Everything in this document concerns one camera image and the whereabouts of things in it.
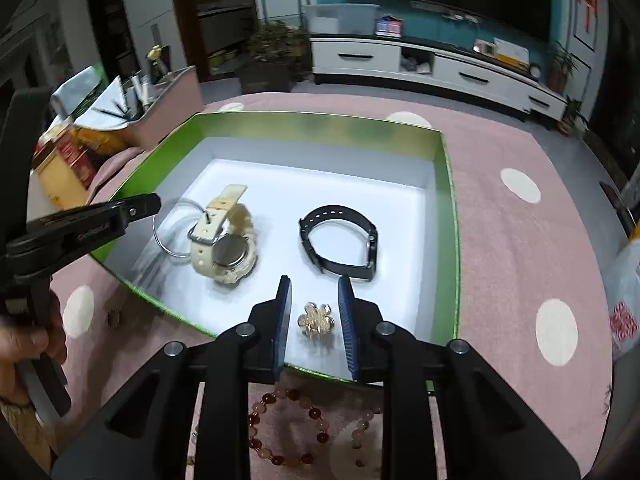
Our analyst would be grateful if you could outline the green cardboard box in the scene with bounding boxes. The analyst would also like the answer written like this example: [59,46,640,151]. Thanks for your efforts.
[90,111,461,393]

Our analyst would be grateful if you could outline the desk calendar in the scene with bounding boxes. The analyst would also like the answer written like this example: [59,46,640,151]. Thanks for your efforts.
[492,37,531,69]

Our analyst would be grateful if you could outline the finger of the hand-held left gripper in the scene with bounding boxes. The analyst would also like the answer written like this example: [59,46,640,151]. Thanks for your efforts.
[0,87,55,233]
[6,192,162,261]

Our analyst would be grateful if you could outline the cream wristwatch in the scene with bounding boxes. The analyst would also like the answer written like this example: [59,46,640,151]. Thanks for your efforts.
[187,184,258,287]

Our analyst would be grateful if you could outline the yellow bottle with brown cap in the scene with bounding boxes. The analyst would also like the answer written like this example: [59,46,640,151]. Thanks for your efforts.
[36,157,87,207]

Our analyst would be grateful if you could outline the large leafy potted plant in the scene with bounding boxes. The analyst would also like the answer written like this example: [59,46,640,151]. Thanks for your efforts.
[240,20,312,69]

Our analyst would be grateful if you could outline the white television cabinet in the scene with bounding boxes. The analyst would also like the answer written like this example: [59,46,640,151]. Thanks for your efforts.
[310,35,569,122]

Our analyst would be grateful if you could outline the pink bead bracelet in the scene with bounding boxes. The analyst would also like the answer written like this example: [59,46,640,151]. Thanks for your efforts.
[344,400,389,467]

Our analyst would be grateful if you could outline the red knot wall ornament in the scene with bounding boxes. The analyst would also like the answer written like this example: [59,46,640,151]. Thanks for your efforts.
[575,0,601,32]

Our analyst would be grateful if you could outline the white tall cupboard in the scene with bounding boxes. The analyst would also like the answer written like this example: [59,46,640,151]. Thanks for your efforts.
[137,9,174,62]

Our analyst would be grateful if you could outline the black wristwatch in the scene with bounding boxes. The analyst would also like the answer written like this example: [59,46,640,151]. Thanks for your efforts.
[298,205,379,282]

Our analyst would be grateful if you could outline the person's left hand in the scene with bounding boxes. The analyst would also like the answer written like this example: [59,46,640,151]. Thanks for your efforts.
[0,290,69,406]

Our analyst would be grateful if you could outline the white paper sheet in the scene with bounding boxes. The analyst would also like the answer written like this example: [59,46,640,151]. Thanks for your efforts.
[74,76,132,127]

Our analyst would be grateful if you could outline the red snack packet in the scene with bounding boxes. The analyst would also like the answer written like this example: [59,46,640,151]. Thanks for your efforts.
[55,135,99,188]

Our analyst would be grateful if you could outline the white plastic shopping bag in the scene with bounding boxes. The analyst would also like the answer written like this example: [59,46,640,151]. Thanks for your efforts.
[602,244,640,362]

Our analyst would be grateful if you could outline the yellow snack bag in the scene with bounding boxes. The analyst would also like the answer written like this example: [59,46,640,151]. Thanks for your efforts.
[70,125,127,155]

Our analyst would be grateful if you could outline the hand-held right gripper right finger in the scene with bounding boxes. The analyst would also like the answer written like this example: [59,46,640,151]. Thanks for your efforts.
[337,275,583,480]

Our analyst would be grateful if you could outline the white power strip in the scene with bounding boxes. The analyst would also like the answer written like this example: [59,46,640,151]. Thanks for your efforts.
[439,9,482,24]

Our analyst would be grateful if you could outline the clear plastic storage box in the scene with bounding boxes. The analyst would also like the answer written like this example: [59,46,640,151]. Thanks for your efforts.
[302,3,381,37]

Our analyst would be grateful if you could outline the pink storage basket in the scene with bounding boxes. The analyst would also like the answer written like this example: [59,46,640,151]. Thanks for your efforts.
[120,65,203,148]

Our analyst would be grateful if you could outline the dark red floor mat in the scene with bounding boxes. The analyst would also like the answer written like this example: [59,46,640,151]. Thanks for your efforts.
[599,180,632,227]

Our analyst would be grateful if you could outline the small potted floor plant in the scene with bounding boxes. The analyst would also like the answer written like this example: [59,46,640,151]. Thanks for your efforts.
[560,97,591,136]

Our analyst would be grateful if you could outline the pink polka dot blanket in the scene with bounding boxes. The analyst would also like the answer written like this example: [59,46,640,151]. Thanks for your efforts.
[0,91,617,480]

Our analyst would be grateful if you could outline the green and white bag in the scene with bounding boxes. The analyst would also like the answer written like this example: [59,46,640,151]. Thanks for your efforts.
[49,64,109,121]

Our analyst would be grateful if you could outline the gold flower brooch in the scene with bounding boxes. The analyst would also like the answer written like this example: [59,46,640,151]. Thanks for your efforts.
[297,302,333,339]

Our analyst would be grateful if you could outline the red bead bracelet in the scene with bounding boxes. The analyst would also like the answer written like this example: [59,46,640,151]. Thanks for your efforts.
[247,389,331,466]

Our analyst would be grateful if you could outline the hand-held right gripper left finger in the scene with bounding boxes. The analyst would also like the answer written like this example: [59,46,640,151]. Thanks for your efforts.
[50,275,293,480]

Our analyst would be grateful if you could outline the silver bangle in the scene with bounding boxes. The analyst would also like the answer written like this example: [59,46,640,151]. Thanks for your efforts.
[152,200,208,260]

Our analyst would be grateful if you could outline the potted plant in brown pot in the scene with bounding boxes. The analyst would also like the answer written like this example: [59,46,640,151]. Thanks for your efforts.
[547,42,581,95]

